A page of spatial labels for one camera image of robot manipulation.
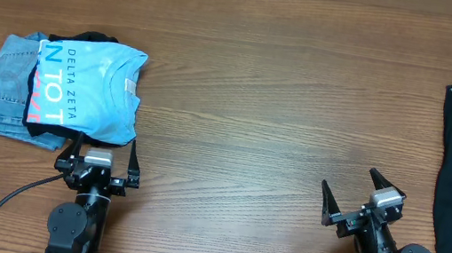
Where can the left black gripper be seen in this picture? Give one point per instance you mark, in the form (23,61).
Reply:
(119,186)

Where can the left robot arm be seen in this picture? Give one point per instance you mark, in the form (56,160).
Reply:
(78,226)

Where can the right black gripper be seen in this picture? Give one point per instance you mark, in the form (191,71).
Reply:
(361,217)

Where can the folded blue denim jeans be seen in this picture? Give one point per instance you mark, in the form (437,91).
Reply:
(18,57)

